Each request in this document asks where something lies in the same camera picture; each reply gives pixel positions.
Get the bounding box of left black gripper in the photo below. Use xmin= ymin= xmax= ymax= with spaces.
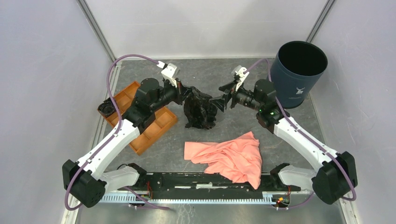
xmin=151 ymin=77 xmax=194 ymax=112

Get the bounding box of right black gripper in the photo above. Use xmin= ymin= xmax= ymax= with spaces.
xmin=209 ymin=79 xmax=262 ymax=113

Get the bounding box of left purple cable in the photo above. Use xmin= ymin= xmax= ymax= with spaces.
xmin=64 ymin=54 xmax=171 ymax=212

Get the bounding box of rolled black trash bag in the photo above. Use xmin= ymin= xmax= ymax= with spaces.
xmin=97 ymin=98 xmax=116 ymax=118

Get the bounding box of pink cloth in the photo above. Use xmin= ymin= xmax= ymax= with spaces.
xmin=184 ymin=131 xmax=262 ymax=190

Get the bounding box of black trash bag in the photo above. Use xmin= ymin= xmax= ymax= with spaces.
xmin=184 ymin=86 xmax=218 ymax=130
xmin=97 ymin=98 xmax=116 ymax=118

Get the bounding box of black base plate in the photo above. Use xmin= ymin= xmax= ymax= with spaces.
xmin=129 ymin=172 xmax=301 ymax=199

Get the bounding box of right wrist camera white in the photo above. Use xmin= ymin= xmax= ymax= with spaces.
xmin=233 ymin=65 xmax=249 ymax=91

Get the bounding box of dark blue trash bin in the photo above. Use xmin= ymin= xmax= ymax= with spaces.
xmin=267 ymin=41 xmax=328 ymax=109

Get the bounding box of orange compartment tray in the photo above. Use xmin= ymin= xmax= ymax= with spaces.
xmin=104 ymin=81 xmax=177 ymax=155

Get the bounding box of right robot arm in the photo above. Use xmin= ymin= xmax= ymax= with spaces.
xmin=210 ymin=79 xmax=358 ymax=204

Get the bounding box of aluminium slotted rail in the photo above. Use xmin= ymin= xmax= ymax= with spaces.
xmin=99 ymin=192 xmax=276 ymax=205

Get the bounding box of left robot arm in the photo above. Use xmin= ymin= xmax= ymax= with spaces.
xmin=62 ymin=78 xmax=191 ymax=210

